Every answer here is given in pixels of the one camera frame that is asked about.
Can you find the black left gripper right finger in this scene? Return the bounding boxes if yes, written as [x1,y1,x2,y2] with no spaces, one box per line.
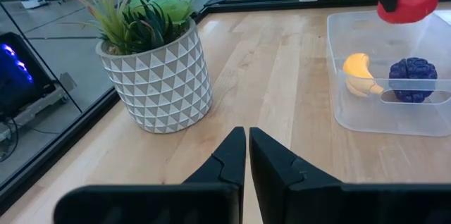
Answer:
[249,127,451,224]

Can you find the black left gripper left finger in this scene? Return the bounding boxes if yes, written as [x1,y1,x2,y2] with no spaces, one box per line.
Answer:
[54,127,247,224]

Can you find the yellow toy banana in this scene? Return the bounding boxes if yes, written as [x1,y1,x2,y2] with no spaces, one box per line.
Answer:
[342,52,385,98]

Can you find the purple toy grapes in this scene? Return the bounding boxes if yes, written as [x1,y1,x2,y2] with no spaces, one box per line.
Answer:
[388,57,438,104]

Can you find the clear plastic tupperware container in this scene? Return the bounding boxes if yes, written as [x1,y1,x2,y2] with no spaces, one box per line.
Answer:
[326,8,451,137]

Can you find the succulent in white patterned pot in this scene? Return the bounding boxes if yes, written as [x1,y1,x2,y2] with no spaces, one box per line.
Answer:
[49,0,214,134]

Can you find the grey metal dolly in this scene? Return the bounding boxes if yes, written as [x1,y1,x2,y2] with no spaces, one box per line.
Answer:
[0,72,78,163]

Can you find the black computer tower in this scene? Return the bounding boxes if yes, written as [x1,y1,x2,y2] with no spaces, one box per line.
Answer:
[0,32,57,121]

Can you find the black aluminium table frame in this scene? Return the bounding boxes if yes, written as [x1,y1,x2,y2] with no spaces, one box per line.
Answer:
[0,0,451,214]

